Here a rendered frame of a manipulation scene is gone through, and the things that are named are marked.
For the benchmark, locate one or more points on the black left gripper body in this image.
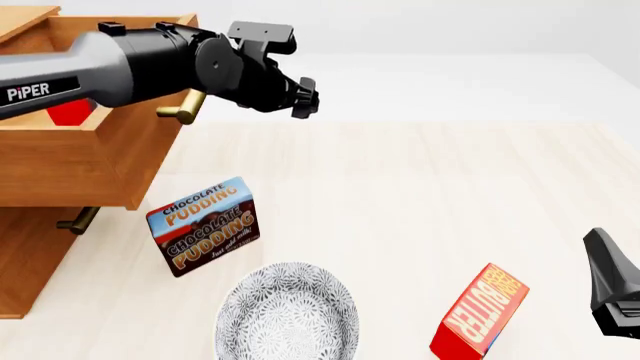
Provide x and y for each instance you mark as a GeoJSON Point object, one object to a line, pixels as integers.
{"type": "Point", "coordinates": [306, 98]}

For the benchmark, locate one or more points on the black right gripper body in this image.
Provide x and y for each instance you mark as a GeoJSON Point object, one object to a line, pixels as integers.
{"type": "Point", "coordinates": [620, 318]}

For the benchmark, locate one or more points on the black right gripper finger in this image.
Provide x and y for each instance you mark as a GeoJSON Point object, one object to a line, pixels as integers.
{"type": "Point", "coordinates": [612, 270]}

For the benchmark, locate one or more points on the grey and black left robot arm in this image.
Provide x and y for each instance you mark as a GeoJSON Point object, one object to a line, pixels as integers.
{"type": "Point", "coordinates": [150, 63]}

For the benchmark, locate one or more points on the red and orange butter box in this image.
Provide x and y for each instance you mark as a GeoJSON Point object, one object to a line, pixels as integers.
{"type": "Point", "coordinates": [480, 315]}

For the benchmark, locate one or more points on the open wooden drawer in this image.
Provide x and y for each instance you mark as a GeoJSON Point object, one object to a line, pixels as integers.
{"type": "Point", "coordinates": [75, 168]}

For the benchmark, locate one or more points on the wooden cabinet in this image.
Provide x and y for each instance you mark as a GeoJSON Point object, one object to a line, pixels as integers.
{"type": "Point", "coordinates": [25, 262]}

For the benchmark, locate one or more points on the chocolate pudding box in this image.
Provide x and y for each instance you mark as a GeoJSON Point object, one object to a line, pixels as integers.
{"type": "Point", "coordinates": [210, 228]}

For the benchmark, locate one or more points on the patterned grey and white bowl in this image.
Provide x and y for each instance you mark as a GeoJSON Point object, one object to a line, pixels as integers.
{"type": "Point", "coordinates": [287, 315]}

